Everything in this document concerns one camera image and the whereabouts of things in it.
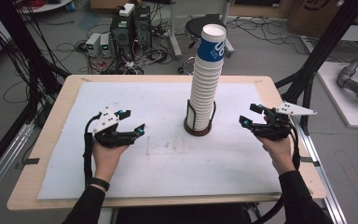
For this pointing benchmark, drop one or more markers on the blue and white paper cup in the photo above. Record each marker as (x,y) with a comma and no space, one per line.
(212,46)

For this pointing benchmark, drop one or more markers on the black computer tower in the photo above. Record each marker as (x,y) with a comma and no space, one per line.
(143,28)
(122,37)

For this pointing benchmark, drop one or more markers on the black wristband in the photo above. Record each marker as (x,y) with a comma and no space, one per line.
(98,183)

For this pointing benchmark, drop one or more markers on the person's left hand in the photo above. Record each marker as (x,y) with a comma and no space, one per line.
(105,161)

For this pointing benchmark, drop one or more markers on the grey metal stand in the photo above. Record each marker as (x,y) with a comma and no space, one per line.
(174,31)

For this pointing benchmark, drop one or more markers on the grey power supply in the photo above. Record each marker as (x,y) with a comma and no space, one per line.
(93,43)
(105,45)

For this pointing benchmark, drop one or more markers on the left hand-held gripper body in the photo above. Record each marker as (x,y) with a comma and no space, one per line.
(107,123)

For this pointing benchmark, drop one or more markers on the person's right hand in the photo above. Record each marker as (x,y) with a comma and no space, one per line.
(279,155)

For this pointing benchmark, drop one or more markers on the cardboard box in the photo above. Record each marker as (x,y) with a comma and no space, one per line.
(323,15)

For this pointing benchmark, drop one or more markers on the white foam mat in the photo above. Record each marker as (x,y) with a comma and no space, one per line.
(167,171)

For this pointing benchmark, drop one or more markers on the white box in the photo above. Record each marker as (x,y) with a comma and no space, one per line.
(127,10)

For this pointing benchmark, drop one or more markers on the white platform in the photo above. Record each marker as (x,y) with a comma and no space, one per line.
(338,93)

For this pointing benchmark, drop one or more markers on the black round stool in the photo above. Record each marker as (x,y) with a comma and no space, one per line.
(195,28)

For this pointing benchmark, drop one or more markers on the aluminium rail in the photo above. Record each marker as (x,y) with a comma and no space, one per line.
(326,186)
(0,168)

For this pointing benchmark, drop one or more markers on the stack of white cups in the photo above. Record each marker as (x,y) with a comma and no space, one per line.
(203,93)

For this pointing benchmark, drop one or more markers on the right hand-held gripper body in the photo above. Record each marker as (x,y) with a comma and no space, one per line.
(275,129)

